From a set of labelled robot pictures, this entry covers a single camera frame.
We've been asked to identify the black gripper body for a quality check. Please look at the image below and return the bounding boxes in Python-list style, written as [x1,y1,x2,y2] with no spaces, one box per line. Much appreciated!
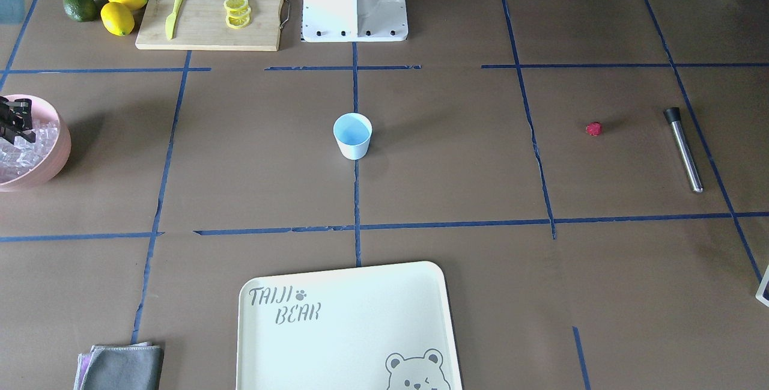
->
[1,97,33,132]

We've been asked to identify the clear ice cubes pile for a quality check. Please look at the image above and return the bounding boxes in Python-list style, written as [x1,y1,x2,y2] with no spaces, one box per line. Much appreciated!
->
[1,120,60,183]

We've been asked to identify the light blue plastic cup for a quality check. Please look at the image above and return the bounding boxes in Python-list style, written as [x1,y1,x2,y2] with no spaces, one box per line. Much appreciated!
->
[333,112,372,160]

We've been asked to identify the pink bowl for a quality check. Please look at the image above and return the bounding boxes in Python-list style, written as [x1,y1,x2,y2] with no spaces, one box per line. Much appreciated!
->
[1,94,71,191]

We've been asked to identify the green avocado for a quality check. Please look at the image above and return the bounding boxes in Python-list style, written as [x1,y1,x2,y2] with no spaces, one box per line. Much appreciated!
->
[62,0,99,23]

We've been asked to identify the yellow lemon lower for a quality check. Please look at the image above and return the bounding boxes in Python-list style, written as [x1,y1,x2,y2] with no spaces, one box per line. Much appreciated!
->
[100,2,135,37]

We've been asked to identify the yellow plastic knife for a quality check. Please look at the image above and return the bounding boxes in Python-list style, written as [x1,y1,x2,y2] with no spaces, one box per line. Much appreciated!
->
[165,0,184,40]

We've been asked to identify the bamboo cutting board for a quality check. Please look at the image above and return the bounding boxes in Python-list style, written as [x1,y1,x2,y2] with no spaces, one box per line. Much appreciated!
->
[135,0,285,52]

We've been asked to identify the lemon slices stack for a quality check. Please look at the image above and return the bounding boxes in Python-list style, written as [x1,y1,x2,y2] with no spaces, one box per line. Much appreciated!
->
[223,0,252,29]

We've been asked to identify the grey folded cloth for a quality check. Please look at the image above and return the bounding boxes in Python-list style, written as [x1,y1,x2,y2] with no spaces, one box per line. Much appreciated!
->
[73,343,164,389]

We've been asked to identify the cream bear tray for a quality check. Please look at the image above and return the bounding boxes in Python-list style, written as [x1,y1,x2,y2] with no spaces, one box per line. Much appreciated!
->
[234,261,463,389]

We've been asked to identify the red strawberry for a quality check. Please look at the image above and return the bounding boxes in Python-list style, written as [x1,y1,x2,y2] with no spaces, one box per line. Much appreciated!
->
[585,121,603,137]

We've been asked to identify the steel muddler black tip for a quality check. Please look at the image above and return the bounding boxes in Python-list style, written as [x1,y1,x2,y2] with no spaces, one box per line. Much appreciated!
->
[663,107,704,193]

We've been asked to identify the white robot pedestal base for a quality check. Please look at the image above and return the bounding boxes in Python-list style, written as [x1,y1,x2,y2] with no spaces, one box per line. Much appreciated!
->
[300,0,409,43]

